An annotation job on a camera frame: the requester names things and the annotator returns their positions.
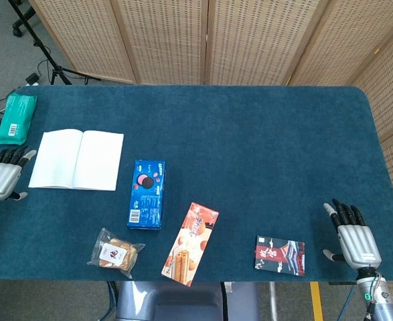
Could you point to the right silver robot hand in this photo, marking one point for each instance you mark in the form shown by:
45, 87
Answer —
358, 244

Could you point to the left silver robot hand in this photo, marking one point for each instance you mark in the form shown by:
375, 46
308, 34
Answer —
0, 179

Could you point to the white lined notebook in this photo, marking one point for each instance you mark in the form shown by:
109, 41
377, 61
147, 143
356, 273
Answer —
75, 160

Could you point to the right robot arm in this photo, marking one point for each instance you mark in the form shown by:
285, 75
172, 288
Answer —
380, 301

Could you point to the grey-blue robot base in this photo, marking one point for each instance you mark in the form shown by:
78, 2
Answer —
182, 301

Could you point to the green wet wipes pack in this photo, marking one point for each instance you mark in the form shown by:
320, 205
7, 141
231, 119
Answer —
15, 118

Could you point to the black red souvenir box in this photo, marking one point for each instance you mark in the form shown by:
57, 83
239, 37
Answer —
280, 255

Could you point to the grey metal table leg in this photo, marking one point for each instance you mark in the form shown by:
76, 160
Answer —
274, 301

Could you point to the power adapter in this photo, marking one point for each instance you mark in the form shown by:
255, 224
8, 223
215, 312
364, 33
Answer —
32, 79

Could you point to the black tripod stand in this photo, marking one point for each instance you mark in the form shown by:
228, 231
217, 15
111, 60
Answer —
57, 72

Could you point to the bagged sliced cake pack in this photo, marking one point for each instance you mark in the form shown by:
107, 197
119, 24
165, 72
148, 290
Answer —
116, 254

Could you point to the blue velvet tablecloth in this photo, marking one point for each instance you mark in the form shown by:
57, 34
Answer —
249, 150

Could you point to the blue Oreo cookie box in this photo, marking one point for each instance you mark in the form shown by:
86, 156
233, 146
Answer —
146, 197

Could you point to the black office chair base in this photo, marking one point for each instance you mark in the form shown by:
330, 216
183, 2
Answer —
18, 30

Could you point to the orange egg roll box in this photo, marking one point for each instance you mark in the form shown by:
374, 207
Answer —
191, 244

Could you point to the wicker folding screen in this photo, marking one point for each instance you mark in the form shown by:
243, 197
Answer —
166, 40

